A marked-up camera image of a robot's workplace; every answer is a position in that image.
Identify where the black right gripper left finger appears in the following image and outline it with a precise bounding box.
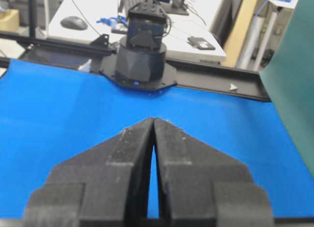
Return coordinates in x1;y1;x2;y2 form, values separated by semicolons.
24;118;154;227

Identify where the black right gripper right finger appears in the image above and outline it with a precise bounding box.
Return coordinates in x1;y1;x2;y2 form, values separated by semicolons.
154;118;273;227

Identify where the blue table cloth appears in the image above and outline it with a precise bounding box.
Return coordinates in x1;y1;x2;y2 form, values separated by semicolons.
0;60;314;219

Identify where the black flat device on desk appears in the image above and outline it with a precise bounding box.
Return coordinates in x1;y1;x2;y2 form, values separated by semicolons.
187;36;215;50

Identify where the dark green board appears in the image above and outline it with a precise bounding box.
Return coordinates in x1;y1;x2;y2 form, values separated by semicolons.
260;0;314;173

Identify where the black computer mouse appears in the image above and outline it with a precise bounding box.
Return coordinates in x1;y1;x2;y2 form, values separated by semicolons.
60;16;88;30

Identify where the white desk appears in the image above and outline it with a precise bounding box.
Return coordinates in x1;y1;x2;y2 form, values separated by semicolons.
49;0;227;63

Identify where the black monitor stand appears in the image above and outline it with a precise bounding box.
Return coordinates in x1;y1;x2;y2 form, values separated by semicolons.
158;0;189;16

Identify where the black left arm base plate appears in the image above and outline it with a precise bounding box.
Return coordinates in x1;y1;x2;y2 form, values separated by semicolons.
100;54;177;91

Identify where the black aluminium frame rail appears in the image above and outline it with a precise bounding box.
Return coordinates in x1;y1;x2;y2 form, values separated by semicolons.
0;32;271;102

